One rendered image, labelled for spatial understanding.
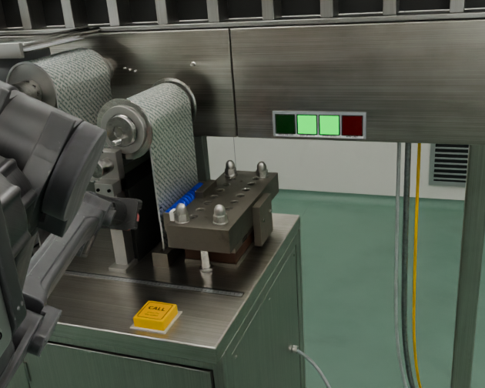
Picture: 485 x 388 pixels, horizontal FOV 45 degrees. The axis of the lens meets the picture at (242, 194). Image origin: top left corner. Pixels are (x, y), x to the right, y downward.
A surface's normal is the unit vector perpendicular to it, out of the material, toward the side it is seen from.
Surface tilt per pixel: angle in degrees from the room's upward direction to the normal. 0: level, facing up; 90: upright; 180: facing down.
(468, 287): 90
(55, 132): 72
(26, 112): 40
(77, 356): 90
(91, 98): 92
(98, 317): 0
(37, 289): 29
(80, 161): 59
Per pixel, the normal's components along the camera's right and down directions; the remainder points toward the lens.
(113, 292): -0.07, -0.93
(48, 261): 0.43, -0.84
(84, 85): 0.94, 0.09
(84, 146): 0.34, -0.47
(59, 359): -0.33, 0.37
